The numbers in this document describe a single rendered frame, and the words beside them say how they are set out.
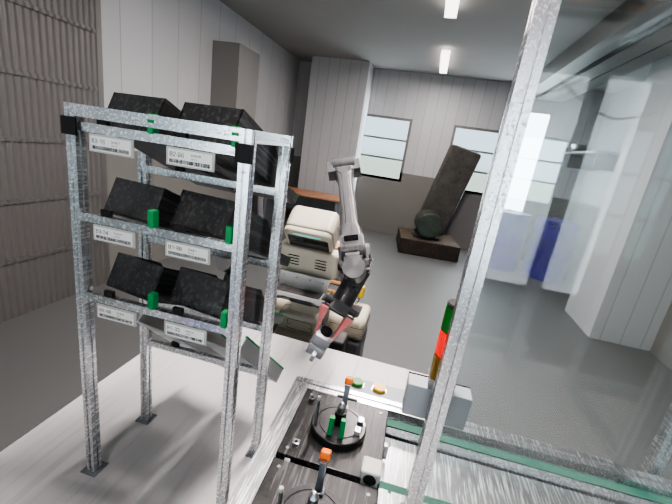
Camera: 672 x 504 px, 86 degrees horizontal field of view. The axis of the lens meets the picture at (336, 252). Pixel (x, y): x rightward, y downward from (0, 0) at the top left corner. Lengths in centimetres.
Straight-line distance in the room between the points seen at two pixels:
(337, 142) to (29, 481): 678
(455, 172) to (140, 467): 669
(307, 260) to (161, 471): 90
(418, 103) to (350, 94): 134
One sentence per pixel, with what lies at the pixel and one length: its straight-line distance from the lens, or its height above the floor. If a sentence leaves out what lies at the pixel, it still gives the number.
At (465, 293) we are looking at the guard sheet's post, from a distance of 64.
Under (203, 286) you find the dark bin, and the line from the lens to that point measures 77.
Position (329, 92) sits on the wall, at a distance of 745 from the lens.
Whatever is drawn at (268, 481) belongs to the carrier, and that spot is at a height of 97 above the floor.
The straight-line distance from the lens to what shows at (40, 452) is 121.
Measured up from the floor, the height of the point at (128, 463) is 86.
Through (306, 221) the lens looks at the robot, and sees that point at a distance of 150.
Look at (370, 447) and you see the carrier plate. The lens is 100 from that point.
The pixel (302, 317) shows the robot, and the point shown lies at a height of 89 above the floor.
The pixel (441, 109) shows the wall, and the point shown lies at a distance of 769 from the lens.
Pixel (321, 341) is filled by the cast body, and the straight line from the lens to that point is 93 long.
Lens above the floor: 166
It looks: 16 degrees down
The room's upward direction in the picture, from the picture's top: 9 degrees clockwise
